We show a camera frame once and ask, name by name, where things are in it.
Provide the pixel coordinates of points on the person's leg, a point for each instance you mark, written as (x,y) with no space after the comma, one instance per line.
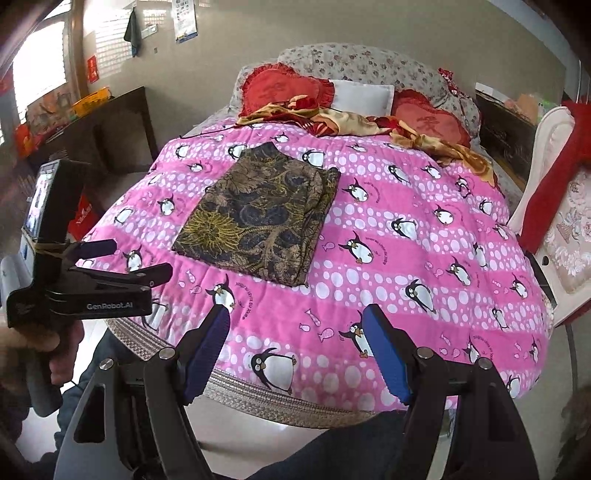
(323,452)

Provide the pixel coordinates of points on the wall calendar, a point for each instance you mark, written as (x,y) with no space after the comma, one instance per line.
(184,21)

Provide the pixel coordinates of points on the person's left hand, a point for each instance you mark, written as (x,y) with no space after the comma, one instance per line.
(67,360)

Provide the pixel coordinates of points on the large bright window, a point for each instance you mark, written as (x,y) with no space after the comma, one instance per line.
(39,69)

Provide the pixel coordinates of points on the red heart pillow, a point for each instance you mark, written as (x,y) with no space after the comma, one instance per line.
(425,120)
(272,87)

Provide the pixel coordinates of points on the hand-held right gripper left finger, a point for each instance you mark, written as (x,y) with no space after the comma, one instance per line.
(207,350)

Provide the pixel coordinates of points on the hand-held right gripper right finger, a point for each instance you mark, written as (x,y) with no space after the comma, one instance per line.
(388,355)

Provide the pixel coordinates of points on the dark carved wooden cabinet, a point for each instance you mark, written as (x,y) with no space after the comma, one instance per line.
(508,134)

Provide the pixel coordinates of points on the dark wooden desk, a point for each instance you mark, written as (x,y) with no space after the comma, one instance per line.
(115,134)

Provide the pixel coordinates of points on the red bag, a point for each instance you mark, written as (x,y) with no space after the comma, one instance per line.
(82,214)

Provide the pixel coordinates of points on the red and gold cloth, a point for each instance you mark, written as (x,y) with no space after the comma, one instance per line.
(341,120)

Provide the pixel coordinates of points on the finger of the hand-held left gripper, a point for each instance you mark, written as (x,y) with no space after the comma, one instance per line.
(97,247)
(138,277)

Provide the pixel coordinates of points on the white chair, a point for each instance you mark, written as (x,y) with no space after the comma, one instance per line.
(549,134)

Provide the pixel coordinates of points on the grey floral bed cover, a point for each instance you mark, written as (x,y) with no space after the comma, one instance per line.
(360,60)

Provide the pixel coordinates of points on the white pillow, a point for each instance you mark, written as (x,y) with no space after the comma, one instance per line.
(360,97)

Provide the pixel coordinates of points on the dark floral patterned shirt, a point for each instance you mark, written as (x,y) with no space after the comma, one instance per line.
(258,212)

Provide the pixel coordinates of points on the dark hanging cloth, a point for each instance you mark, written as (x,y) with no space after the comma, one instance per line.
(133,32)

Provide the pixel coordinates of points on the pink penguin blanket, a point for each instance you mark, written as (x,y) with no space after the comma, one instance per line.
(392,277)

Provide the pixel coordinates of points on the floral chair cushion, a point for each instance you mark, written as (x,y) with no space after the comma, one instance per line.
(572,230)

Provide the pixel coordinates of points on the yellow box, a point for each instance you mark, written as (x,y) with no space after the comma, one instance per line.
(90,102)

